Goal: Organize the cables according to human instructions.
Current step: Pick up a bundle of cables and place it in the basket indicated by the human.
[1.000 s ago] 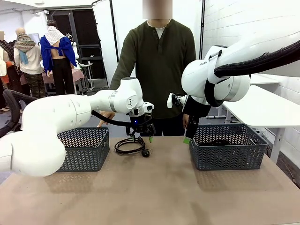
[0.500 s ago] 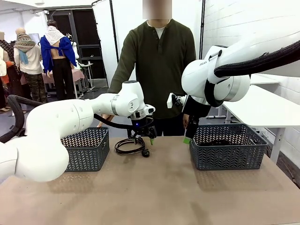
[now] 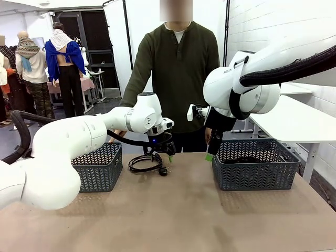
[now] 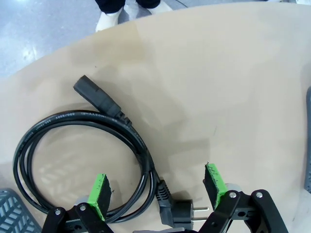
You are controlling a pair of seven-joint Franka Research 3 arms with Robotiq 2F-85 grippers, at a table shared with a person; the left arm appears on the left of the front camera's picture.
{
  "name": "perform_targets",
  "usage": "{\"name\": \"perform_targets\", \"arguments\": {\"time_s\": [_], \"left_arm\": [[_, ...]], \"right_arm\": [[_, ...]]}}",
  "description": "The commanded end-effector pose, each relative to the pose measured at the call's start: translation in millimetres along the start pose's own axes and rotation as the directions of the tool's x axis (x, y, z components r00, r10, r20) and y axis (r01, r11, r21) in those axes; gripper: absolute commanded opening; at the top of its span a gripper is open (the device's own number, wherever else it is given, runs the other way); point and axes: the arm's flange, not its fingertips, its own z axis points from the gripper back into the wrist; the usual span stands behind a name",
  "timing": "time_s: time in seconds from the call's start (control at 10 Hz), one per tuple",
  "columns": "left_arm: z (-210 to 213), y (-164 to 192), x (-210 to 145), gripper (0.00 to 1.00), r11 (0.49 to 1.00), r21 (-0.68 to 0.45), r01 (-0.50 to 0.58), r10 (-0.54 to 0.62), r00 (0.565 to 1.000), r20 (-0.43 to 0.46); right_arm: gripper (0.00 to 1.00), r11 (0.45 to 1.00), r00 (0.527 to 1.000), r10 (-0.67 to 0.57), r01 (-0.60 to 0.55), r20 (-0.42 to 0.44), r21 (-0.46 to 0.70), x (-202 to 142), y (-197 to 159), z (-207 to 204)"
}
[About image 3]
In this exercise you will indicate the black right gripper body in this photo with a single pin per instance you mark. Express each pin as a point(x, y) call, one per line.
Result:
point(219, 123)

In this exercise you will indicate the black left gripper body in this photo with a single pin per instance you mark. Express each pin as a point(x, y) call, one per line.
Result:
point(158, 141)

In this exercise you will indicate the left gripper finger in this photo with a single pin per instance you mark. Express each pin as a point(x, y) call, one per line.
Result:
point(155, 155)
point(170, 155)

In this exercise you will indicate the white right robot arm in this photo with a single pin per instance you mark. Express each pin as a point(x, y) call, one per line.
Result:
point(223, 84)

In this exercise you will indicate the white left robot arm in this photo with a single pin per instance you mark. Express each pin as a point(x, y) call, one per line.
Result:
point(65, 136)

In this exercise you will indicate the person's left hand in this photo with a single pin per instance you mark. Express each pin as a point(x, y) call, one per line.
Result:
point(208, 135)

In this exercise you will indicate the person's right hand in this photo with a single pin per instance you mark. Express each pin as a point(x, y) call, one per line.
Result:
point(118, 135)

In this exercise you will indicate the grey plastic lattice basket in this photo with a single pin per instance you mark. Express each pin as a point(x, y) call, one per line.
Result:
point(249, 178)
point(105, 173)

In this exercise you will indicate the person in green sweater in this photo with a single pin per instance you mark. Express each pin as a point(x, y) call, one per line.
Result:
point(178, 78)

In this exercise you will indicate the grey metal desk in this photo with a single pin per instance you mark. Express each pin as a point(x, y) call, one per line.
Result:
point(98, 72)

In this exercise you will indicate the table with pink cloth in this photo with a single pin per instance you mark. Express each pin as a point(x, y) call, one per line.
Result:
point(86, 84)

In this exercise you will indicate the white mannequin torso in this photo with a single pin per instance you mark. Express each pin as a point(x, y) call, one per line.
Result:
point(83, 56)

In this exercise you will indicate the dark glass doorway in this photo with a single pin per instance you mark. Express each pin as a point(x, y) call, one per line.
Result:
point(99, 31)

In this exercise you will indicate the mannequin with blue jacket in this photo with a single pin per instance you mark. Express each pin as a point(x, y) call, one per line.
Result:
point(52, 57)

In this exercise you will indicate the mannequin with patterned scarf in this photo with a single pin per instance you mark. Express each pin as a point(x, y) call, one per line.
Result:
point(31, 68)

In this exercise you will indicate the bystander in plaid scarf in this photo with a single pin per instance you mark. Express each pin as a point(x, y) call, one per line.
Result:
point(10, 60)

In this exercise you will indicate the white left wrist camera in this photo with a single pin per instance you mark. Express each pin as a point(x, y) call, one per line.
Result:
point(168, 124)

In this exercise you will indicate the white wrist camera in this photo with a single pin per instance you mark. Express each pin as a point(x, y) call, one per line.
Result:
point(190, 113)
point(168, 124)

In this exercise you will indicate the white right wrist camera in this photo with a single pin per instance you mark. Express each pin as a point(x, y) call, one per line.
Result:
point(190, 113)

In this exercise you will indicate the white backdrop screen black frame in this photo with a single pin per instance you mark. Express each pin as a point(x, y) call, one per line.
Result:
point(136, 39)

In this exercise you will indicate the grey wall monitor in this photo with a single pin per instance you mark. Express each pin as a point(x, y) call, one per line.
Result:
point(39, 42)

